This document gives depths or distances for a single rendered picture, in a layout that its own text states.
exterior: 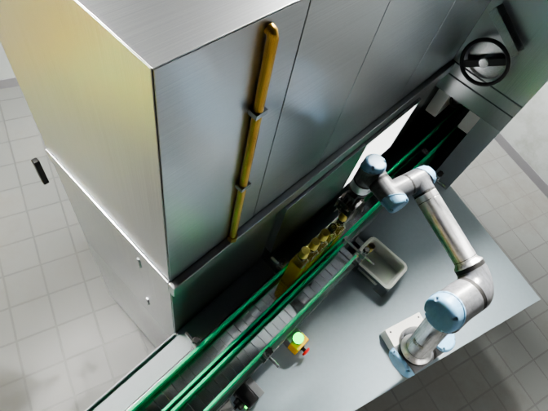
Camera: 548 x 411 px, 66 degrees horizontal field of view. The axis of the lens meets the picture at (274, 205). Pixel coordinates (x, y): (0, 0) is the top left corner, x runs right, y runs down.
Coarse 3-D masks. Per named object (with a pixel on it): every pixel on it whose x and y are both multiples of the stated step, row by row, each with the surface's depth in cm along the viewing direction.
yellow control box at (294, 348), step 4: (296, 328) 173; (292, 332) 171; (296, 332) 172; (300, 332) 172; (288, 336) 170; (292, 336) 170; (304, 336) 171; (288, 340) 169; (292, 340) 170; (304, 340) 170; (288, 344) 171; (292, 344) 169; (296, 344) 169; (300, 344) 169; (304, 344) 170; (288, 348) 174; (292, 348) 171; (296, 348) 168; (300, 348) 168; (292, 352) 173; (296, 352) 170
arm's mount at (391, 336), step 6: (408, 318) 185; (414, 318) 185; (420, 318) 186; (396, 324) 183; (402, 324) 183; (408, 324) 184; (414, 324) 184; (384, 330) 181; (390, 330) 181; (396, 330) 181; (402, 330) 182; (384, 336) 182; (390, 336) 179; (396, 336) 180; (390, 342) 180; (396, 342) 179; (390, 348) 181
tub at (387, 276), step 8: (368, 240) 200; (376, 240) 200; (360, 248) 196; (376, 248) 203; (384, 248) 199; (368, 256) 203; (376, 256) 204; (384, 256) 202; (392, 256) 198; (360, 264) 192; (368, 264) 201; (376, 264) 201; (384, 264) 202; (392, 264) 201; (400, 264) 197; (368, 272) 191; (376, 272) 199; (384, 272) 200; (392, 272) 201; (400, 272) 194; (376, 280) 190; (384, 280) 198; (392, 280) 196
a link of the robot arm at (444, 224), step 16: (416, 176) 135; (432, 176) 137; (416, 192) 137; (432, 192) 135; (432, 208) 134; (448, 208) 136; (432, 224) 136; (448, 224) 133; (448, 240) 133; (464, 240) 132; (464, 256) 131; (464, 272) 131; (480, 272) 129
